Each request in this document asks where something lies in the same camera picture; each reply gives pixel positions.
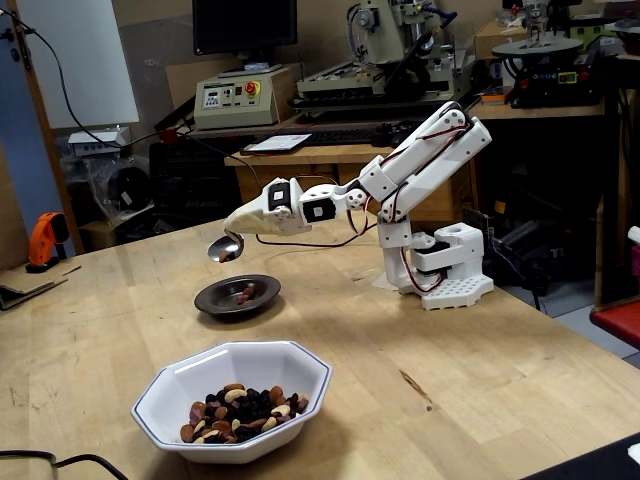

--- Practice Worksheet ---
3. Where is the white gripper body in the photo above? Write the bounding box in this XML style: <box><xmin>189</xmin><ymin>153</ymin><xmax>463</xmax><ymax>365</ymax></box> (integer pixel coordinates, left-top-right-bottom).
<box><xmin>264</xmin><ymin>177</ymin><xmax>314</xmax><ymax>236</ymax></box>

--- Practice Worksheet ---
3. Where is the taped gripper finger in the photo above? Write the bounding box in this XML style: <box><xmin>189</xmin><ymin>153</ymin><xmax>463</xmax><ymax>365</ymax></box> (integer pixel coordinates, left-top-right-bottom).
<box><xmin>224</xmin><ymin>192</ymin><xmax>279</xmax><ymax>229</ymax></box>
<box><xmin>227</xmin><ymin>212</ymin><xmax>279</xmax><ymax>235</ymax></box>

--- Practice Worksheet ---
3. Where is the metal spoon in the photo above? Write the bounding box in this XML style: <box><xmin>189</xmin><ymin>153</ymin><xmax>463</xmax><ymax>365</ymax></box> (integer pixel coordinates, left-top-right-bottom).
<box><xmin>206</xmin><ymin>228</ymin><xmax>246</xmax><ymax>264</ymax></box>

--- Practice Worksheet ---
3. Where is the small nut raisin portion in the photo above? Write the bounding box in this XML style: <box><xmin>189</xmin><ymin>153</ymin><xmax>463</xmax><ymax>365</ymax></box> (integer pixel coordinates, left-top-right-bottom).
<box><xmin>218</xmin><ymin>251</ymin><xmax>257</xmax><ymax>306</ymax></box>

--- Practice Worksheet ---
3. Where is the white octagonal bowl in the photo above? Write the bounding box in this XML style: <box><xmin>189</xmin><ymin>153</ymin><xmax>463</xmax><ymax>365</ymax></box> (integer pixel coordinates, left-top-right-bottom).
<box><xmin>131</xmin><ymin>340</ymin><xmax>334</xmax><ymax>465</ymax></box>

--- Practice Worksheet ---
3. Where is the nut and raisin mix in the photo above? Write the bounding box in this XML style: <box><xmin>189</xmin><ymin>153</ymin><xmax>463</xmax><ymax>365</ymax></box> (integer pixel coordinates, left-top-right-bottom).
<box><xmin>179</xmin><ymin>382</ymin><xmax>310</xmax><ymax>445</ymax></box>

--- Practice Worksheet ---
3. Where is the brown plate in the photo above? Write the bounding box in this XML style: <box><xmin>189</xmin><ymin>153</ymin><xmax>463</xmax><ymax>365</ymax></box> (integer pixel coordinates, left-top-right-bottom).
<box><xmin>193</xmin><ymin>273</ymin><xmax>282</xmax><ymax>316</ymax></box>

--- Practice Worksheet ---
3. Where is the black storage crate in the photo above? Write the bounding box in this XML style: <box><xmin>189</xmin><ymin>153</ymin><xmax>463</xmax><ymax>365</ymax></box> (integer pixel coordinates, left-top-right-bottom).
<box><xmin>148</xmin><ymin>141</ymin><xmax>244</xmax><ymax>219</ymax></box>

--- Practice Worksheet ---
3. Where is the white paper sheet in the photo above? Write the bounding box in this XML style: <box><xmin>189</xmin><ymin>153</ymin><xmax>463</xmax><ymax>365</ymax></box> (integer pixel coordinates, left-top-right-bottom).
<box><xmin>241</xmin><ymin>133</ymin><xmax>314</xmax><ymax>155</ymax></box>

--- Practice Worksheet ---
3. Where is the wooden desk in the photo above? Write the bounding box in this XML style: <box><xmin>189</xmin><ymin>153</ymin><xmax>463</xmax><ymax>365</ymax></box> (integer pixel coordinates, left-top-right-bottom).
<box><xmin>223</xmin><ymin>128</ymin><xmax>474</xmax><ymax>224</ymax></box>

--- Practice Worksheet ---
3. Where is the black keyboard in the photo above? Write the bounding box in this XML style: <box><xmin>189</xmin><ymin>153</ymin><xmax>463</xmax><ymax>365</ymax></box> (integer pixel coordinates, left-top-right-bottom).
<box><xmin>299</xmin><ymin>127</ymin><xmax>386</xmax><ymax>148</ymax></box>

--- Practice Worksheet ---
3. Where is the beige control box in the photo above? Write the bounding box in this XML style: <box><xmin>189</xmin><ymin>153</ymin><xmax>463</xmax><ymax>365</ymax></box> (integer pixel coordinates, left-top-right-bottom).
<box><xmin>193</xmin><ymin>67</ymin><xmax>281</xmax><ymax>131</ymax></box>

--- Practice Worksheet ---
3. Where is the small black device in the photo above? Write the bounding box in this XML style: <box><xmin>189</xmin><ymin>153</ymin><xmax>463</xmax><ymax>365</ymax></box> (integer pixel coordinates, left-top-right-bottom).
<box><xmin>372</xmin><ymin>119</ymin><xmax>421</xmax><ymax>149</ymax></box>

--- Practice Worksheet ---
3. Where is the clear plastic bag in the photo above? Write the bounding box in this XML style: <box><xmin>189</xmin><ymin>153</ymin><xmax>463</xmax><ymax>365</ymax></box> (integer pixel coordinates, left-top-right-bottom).
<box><xmin>82</xmin><ymin>152</ymin><xmax>156</xmax><ymax>224</ymax></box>

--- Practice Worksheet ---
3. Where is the small white box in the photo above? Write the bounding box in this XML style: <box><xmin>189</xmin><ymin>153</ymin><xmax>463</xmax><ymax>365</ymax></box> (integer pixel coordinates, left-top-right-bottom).
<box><xmin>67</xmin><ymin>126</ymin><xmax>132</xmax><ymax>157</ymax></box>

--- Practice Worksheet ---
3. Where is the black computer monitor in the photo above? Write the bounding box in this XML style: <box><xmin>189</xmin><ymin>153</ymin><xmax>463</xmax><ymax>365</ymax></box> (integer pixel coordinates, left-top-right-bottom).
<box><xmin>192</xmin><ymin>0</ymin><xmax>299</xmax><ymax>79</ymax></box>

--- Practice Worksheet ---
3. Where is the orange hand tool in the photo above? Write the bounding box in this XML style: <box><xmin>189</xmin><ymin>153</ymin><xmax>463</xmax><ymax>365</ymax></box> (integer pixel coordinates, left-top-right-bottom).
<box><xmin>25</xmin><ymin>211</ymin><xmax>71</xmax><ymax>274</ymax></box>

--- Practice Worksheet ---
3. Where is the grey milling machine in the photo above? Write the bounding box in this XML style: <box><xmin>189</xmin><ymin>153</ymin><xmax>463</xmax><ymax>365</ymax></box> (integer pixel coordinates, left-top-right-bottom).
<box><xmin>292</xmin><ymin>0</ymin><xmax>476</xmax><ymax>119</ymax></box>

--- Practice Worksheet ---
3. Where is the white board panel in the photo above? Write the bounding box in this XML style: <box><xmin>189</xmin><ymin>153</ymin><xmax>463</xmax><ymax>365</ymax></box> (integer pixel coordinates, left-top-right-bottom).
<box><xmin>16</xmin><ymin>0</ymin><xmax>141</xmax><ymax>130</ymax></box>

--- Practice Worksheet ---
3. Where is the flat cardboard piece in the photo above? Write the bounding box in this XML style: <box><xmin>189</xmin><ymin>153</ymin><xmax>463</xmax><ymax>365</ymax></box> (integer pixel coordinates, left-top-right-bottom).
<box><xmin>0</xmin><ymin>262</ymin><xmax>82</xmax><ymax>312</ymax></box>

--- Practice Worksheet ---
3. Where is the wooden shelf board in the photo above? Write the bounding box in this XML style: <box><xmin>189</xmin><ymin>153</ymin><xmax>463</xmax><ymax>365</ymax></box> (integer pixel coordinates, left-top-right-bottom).
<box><xmin>468</xmin><ymin>99</ymin><xmax>607</xmax><ymax>121</ymax></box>

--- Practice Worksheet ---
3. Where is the brown cardboard box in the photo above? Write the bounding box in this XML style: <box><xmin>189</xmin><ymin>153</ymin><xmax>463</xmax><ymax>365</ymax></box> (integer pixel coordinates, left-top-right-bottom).
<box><xmin>473</xmin><ymin>19</ymin><xmax>531</xmax><ymax>61</ymax></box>

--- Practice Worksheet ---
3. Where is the black scroll saw machine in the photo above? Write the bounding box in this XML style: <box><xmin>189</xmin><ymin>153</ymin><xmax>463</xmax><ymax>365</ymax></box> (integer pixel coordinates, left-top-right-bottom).
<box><xmin>492</xmin><ymin>24</ymin><xmax>606</xmax><ymax>110</ymax></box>

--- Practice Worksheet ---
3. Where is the red chair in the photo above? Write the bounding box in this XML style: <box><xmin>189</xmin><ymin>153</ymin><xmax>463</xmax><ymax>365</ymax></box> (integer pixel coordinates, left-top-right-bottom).
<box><xmin>589</xmin><ymin>298</ymin><xmax>640</xmax><ymax>349</ymax></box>

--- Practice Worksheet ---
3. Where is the white plastic object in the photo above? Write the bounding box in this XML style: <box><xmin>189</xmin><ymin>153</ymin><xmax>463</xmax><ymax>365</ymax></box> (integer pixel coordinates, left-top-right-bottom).
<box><xmin>627</xmin><ymin>224</ymin><xmax>640</xmax><ymax>289</ymax></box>

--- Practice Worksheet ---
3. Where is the long black cable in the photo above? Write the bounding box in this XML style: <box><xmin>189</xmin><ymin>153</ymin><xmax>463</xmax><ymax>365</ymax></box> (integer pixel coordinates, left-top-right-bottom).
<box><xmin>0</xmin><ymin>8</ymin><xmax>377</xmax><ymax>249</ymax></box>

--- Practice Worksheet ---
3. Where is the wooden post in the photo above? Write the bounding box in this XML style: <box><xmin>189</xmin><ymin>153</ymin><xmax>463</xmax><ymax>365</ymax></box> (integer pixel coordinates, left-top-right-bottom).
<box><xmin>5</xmin><ymin>0</ymin><xmax>85</xmax><ymax>256</ymax></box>

